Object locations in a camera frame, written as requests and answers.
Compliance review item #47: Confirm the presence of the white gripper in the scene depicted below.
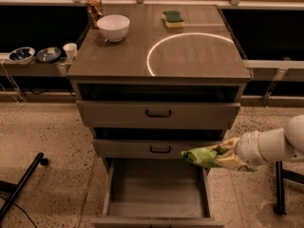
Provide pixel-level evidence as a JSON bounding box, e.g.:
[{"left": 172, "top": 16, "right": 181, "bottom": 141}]
[{"left": 217, "top": 131, "right": 263, "bottom": 171}]

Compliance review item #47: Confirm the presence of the green rice chip bag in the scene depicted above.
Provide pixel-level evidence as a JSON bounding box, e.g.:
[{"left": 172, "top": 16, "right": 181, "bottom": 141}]
[{"left": 181, "top": 145, "right": 256, "bottom": 172}]

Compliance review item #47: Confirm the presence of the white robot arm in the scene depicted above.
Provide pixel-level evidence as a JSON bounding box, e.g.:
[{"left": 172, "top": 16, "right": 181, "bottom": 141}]
[{"left": 216, "top": 115, "right": 304, "bottom": 171}]

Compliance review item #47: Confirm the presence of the bottom drawer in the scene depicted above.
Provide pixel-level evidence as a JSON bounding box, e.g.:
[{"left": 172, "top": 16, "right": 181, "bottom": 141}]
[{"left": 92, "top": 159, "right": 224, "bottom": 228}]

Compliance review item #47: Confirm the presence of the drawer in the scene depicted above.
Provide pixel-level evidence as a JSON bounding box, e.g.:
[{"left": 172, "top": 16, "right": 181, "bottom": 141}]
[
  {"left": 92, "top": 127, "right": 224, "bottom": 159},
  {"left": 77, "top": 84, "right": 240, "bottom": 130},
  {"left": 92, "top": 159, "right": 224, "bottom": 228}
]

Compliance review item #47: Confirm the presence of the grey drawer cabinet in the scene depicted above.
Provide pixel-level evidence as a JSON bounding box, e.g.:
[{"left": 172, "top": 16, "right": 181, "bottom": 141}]
[{"left": 66, "top": 3, "right": 252, "bottom": 228}]

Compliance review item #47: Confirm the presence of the middle drawer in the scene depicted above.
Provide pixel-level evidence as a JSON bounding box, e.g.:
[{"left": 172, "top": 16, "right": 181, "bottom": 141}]
[{"left": 92, "top": 127, "right": 224, "bottom": 159}]

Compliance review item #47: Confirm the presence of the top drawer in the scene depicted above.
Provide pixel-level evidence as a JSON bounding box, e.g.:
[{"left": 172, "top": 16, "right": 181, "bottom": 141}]
[{"left": 77, "top": 84, "right": 240, "bottom": 130}]

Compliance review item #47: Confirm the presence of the black right stand leg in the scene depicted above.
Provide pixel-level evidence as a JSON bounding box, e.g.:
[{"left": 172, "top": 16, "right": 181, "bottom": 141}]
[{"left": 274, "top": 161, "right": 304, "bottom": 216}]

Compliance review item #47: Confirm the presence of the black stand leg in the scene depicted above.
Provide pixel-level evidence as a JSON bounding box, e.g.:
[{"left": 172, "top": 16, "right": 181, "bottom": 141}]
[
  {"left": 274, "top": 161, "right": 304, "bottom": 216},
  {"left": 0, "top": 152, "right": 48, "bottom": 221}
]

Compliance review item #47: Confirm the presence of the green yellow sponge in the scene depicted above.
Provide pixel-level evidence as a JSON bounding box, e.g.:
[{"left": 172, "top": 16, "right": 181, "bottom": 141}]
[{"left": 161, "top": 10, "right": 184, "bottom": 29}]

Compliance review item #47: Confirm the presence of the white bowl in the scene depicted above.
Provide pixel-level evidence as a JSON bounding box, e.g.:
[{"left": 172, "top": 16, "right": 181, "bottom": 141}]
[{"left": 97, "top": 14, "right": 130, "bottom": 42}]

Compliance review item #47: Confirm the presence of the white paper cup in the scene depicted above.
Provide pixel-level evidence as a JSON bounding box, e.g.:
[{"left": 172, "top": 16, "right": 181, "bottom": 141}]
[{"left": 63, "top": 43, "right": 78, "bottom": 61}]

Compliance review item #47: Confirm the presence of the black left stand leg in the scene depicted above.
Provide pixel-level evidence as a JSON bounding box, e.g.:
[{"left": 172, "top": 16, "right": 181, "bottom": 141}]
[{"left": 0, "top": 152, "right": 48, "bottom": 221}]

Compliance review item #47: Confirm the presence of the dark blue shallow bowl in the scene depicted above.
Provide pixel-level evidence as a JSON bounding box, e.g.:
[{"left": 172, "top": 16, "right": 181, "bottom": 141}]
[{"left": 36, "top": 47, "right": 61, "bottom": 64}]

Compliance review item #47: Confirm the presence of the blue patterned bowl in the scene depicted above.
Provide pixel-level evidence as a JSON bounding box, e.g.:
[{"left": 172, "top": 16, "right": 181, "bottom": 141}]
[{"left": 9, "top": 47, "right": 35, "bottom": 65}]

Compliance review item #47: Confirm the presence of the black floor cable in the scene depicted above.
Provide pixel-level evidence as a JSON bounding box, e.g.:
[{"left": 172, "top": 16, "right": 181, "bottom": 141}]
[{"left": 0, "top": 195, "right": 38, "bottom": 228}]

